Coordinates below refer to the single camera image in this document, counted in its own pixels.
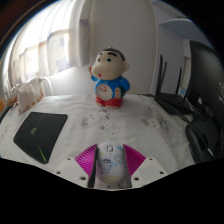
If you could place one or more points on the cartoon boy clock figurine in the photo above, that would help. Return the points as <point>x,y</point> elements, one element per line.
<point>110,80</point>

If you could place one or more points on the white patterned curtain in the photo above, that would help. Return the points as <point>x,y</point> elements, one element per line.
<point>36,46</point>

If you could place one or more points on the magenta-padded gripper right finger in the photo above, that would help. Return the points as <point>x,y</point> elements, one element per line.
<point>135,160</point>

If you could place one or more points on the black bag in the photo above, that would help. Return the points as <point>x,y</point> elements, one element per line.
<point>203,141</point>

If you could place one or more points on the white printed tablecloth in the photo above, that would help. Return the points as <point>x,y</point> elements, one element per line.
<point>146,133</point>

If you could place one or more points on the orange box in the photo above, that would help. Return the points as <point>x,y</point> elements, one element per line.
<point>1,106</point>

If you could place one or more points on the white metal chair back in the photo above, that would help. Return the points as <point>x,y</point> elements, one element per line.
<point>49,85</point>

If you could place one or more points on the white cartoon-print computer mouse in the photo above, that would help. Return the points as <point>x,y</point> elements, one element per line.
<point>110,161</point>

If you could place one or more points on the black keyboard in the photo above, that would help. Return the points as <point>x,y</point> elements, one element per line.
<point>4,115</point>

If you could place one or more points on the black computer monitor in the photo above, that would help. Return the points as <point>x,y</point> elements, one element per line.
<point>210,73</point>

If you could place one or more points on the white wall shelf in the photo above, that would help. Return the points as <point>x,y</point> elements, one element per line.
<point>186,26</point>

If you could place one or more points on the white fabric bag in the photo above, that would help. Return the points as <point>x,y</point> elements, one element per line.
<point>29,96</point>

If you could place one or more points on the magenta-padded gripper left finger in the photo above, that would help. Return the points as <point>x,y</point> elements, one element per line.
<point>85,160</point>

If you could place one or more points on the black router with antennas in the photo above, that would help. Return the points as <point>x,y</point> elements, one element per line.
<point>175,101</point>

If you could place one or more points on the black mouse pad green lines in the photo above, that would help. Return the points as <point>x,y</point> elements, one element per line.
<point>38,133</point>

